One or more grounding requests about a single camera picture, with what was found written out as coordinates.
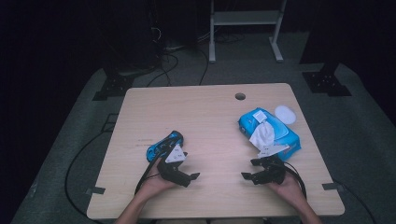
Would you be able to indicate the grey tape strip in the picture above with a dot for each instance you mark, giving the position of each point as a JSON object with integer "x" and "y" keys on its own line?
{"x": 96, "y": 190}
{"x": 332, "y": 186}

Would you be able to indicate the white wet wipe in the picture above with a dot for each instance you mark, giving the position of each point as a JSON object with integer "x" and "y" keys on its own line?
{"x": 262, "y": 133}

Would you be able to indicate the black stand base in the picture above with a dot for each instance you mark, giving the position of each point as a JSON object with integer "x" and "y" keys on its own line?
{"x": 327, "y": 83}
{"x": 113, "y": 87}

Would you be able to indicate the blue wet wipes pack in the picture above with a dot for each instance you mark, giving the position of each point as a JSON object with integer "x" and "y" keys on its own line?
{"x": 286, "y": 133}

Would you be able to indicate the blue and black toy car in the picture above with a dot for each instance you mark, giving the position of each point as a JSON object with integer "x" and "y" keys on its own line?
{"x": 155, "y": 151}

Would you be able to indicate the person's left hand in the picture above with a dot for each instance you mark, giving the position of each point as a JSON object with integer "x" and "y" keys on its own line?
{"x": 154, "y": 183}

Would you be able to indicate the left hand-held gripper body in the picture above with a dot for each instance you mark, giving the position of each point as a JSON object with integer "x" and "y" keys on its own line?
{"x": 172, "y": 171}

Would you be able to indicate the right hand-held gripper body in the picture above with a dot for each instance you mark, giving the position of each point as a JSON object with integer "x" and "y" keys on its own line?
{"x": 271, "y": 174}

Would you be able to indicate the white metal stand frame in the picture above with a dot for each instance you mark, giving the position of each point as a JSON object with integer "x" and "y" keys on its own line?
{"x": 246, "y": 17}

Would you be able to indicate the white round lid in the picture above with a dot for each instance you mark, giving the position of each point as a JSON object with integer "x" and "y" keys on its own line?
{"x": 285, "y": 114}

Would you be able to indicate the person's right hand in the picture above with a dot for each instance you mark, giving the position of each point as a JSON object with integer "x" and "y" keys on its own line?
{"x": 289, "y": 188}

